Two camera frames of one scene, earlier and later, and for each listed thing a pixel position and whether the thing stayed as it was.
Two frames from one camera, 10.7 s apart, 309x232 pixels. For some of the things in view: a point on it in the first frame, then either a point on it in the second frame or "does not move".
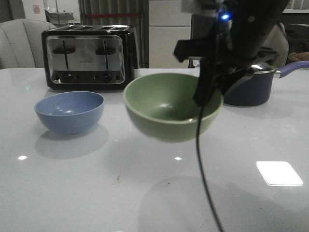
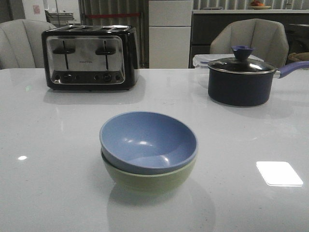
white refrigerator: x=168 y=22 does not move
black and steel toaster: x=91 y=57 does not move
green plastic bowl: x=162 y=106 → x=148 y=182
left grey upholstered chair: x=21 y=43 does not move
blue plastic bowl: x=70 y=112 → x=144 y=142
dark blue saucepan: x=255 y=89 does not move
